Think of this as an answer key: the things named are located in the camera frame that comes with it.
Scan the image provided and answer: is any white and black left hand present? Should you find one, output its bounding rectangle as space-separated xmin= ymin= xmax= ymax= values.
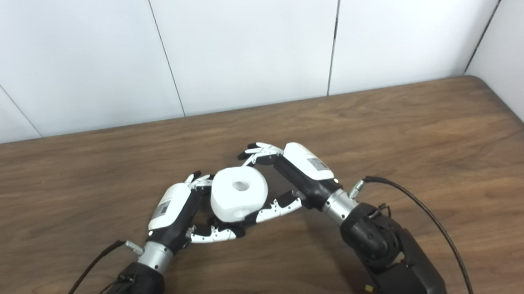
xmin=144 ymin=169 xmax=246 ymax=254

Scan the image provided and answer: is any white and black right hand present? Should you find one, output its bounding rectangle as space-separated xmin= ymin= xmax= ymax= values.
xmin=236 ymin=137 xmax=345 ymax=225

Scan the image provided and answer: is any round white piece with hole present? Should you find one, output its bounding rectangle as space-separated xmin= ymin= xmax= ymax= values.
xmin=208 ymin=165 xmax=270 ymax=224

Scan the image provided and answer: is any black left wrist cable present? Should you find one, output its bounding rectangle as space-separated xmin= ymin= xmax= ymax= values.
xmin=45 ymin=238 xmax=148 ymax=294

